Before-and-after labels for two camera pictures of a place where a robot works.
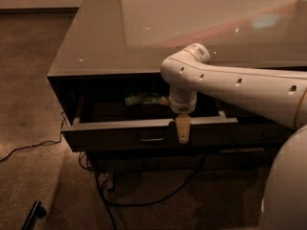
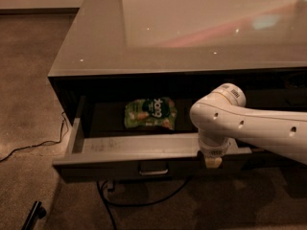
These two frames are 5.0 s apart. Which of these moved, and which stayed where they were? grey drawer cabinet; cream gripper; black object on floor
Moved: cream gripper
Stayed: black object on floor; grey drawer cabinet
